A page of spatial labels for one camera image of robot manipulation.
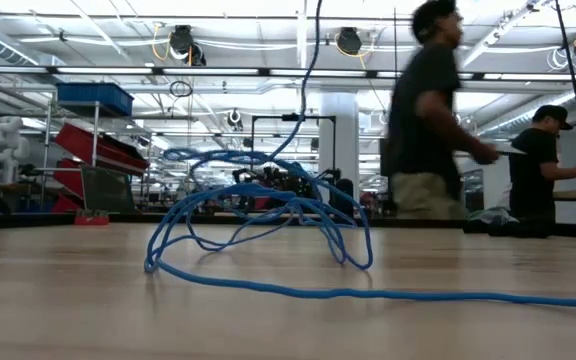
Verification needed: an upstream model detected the blue cord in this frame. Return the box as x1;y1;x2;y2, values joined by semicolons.
142;0;576;311

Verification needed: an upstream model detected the white building column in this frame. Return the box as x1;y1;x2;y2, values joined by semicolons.
317;92;361;209

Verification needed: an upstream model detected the person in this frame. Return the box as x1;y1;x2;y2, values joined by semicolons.
507;103;576;225
380;0;503;221

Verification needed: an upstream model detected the thin vertical pole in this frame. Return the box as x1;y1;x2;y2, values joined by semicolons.
392;7;399;91

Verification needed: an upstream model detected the metal shelf rack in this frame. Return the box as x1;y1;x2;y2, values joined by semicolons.
39;99;154;215

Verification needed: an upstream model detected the small red box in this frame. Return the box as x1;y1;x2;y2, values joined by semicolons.
73;209;111;227

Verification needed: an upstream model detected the blue plastic tote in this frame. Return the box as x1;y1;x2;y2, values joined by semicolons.
56;82;135;117

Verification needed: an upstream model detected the red plastic bin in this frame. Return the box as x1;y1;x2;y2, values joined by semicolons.
50;194;80;215
53;122;150;176
51;158;83;197

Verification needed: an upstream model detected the black camera gantry frame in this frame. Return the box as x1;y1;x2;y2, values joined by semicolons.
250;114;338;211

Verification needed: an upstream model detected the black hanging cable loop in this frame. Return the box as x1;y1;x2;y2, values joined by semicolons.
168;79;195;99

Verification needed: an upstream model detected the yellow reel cable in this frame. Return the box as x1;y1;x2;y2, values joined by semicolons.
334;33;392;116

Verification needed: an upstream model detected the black aluminium table frame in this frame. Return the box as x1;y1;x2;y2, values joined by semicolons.
0;212;576;240

